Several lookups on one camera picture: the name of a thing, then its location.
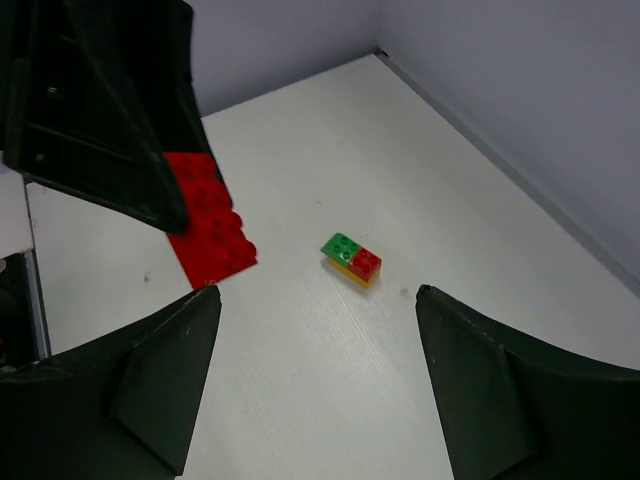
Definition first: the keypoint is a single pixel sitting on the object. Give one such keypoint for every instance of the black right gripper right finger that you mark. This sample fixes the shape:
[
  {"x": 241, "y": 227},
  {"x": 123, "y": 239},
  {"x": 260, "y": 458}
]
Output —
[{"x": 514, "y": 407}]

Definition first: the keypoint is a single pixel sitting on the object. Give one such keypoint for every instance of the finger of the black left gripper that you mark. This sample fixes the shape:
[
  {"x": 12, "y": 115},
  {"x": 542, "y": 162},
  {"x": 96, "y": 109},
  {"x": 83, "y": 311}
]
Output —
[{"x": 96, "y": 96}]

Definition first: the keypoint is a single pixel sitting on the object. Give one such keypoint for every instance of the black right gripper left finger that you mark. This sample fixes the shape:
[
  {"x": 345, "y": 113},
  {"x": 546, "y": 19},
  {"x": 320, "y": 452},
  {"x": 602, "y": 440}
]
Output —
[{"x": 123, "y": 406}]

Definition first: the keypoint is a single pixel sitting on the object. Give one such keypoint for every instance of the green red flower lego stack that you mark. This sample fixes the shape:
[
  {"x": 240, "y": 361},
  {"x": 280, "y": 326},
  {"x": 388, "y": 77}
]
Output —
[{"x": 213, "y": 247}]

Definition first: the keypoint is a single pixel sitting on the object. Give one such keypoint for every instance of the green red yellow lego stack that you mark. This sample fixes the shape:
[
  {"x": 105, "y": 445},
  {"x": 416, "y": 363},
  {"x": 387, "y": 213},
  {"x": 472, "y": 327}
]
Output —
[{"x": 352, "y": 259}]

